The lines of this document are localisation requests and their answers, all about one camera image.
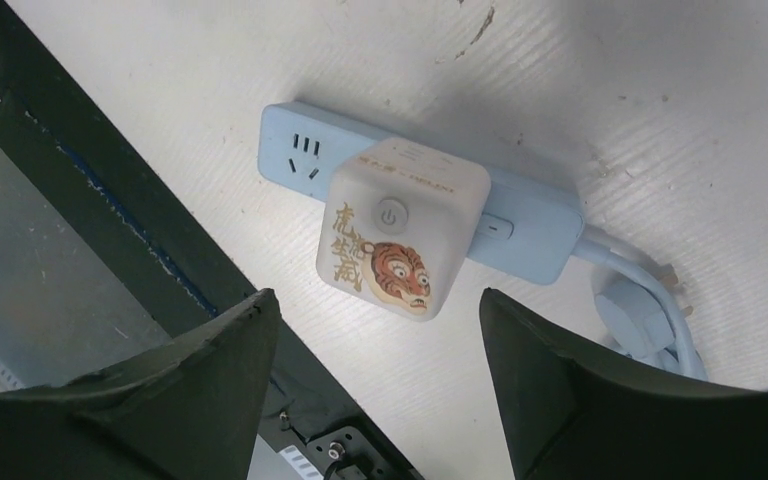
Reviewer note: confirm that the light blue power strip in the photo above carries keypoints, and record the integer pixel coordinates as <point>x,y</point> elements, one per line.
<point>528,229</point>

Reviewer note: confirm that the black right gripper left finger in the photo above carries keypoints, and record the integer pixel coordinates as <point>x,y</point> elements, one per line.
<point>189,409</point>

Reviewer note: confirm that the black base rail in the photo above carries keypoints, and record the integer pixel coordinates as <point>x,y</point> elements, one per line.
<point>73,154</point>

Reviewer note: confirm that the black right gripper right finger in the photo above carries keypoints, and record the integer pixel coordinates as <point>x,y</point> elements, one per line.
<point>573,409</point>

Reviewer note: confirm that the white cube socket adapter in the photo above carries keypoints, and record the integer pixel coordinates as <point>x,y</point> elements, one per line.
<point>398,222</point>

